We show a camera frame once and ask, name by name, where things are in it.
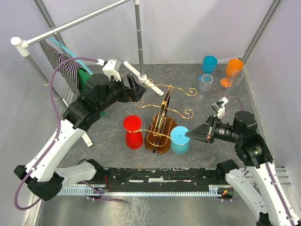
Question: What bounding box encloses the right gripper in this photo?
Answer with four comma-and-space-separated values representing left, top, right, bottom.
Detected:
185, 113, 242, 143

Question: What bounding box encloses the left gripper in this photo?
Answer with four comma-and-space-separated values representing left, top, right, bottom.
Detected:
98, 73, 146, 112

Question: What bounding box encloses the blue wine glass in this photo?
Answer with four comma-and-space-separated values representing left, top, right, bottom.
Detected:
202, 56, 218, 82
170, 126, 190, 154

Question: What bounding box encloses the red plastic wine glass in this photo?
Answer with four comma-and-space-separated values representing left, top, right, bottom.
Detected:
123, 115, 143, 149

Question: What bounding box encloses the clear wine glass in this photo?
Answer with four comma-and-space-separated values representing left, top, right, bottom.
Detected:
198, 74, 214, 99
219, 71, 244, 99

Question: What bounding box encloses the orange plastic wine glass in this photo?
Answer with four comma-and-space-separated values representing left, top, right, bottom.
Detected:
220, 58, 244, 87

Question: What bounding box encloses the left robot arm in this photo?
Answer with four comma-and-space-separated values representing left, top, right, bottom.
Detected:
14, 74, 146, 201

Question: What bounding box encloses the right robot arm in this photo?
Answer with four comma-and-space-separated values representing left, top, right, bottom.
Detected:
185, 111, 301, 226

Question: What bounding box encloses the white clothes rack stand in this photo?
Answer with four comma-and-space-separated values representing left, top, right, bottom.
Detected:
10, 0, 164, 147

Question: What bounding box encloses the green plastic hanger piece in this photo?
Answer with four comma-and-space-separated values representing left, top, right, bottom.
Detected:
77, 68, 107, 118

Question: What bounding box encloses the striped cloth on hanger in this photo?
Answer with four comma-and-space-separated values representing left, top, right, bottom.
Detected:
39, 40, 82, 96

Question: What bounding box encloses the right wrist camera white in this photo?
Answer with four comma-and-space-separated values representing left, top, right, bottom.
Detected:
212, 97, 229, 119

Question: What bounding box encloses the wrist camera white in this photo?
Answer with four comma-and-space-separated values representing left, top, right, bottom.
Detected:
212, 97, 229, 119
97, 58, 121, 81

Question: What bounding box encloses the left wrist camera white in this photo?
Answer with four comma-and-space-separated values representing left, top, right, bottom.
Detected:
97, 58, 121, 81

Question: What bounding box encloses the gold wire glass rack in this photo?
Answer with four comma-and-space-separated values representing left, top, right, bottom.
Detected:
136, 85, 194, 154

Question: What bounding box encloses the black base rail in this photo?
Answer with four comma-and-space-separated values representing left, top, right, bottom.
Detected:
88, 168, 229, 193

